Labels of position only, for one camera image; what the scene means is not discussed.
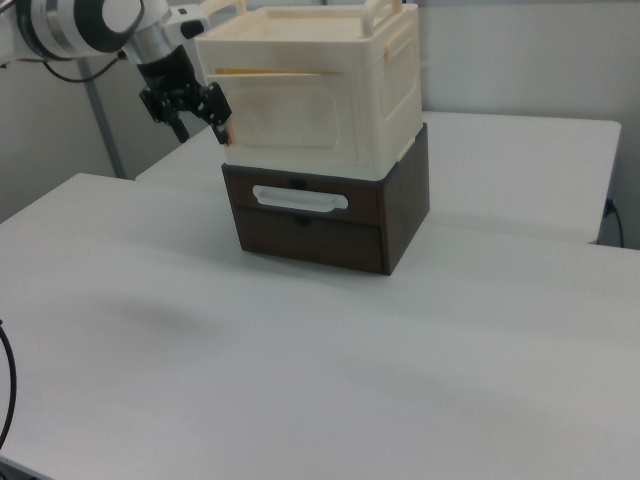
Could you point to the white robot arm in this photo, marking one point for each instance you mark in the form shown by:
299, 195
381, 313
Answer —
75, 25

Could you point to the brown wooden drawer unit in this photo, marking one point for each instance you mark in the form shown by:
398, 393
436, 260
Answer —
407, 200

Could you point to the cream plastic cabinet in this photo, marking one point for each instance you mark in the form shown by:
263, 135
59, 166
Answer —
395, 100

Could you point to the cream cabinet door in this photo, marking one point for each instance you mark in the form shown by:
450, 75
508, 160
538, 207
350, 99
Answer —
280, 115

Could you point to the grey metal frame post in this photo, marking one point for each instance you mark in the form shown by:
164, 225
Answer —
105, 130

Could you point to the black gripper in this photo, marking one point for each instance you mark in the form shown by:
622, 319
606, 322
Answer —
172, 85

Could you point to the plain brown drawer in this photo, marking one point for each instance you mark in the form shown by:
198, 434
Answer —
310, 245

